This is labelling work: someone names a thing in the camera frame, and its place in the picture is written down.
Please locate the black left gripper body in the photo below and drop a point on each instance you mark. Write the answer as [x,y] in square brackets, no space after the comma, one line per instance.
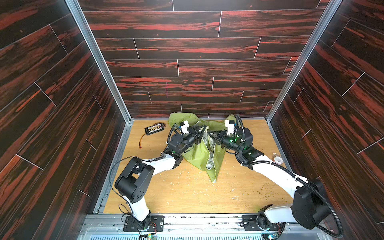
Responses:
[195,134]

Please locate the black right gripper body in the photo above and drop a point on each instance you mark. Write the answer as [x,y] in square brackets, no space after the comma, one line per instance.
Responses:
[219,135]

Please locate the green jacket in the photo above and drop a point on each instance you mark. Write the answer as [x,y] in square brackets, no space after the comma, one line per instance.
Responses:
[206,156]

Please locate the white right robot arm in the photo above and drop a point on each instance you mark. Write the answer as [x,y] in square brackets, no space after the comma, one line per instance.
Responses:
[310,207]

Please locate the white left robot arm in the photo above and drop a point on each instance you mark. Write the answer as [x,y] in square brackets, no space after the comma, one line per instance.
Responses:
[132,184]

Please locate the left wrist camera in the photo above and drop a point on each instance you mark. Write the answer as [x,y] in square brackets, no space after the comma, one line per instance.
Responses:
[184,126]

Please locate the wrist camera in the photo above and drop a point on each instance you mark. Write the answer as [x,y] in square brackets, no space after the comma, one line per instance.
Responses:
[231,126]
[184,126]

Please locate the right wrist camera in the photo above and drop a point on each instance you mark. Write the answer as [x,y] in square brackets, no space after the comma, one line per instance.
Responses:
[231,126]

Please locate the black battery pack with wires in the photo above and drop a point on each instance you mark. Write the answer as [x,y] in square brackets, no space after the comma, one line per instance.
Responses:
[155,128]

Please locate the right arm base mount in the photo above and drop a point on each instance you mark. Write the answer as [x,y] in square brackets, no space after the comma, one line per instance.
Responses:
[259,223]

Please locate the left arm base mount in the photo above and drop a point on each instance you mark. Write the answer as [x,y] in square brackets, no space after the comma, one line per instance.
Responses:
[151,223]

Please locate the aluminium front rail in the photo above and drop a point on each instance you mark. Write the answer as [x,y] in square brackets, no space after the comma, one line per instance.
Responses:
[191,227]

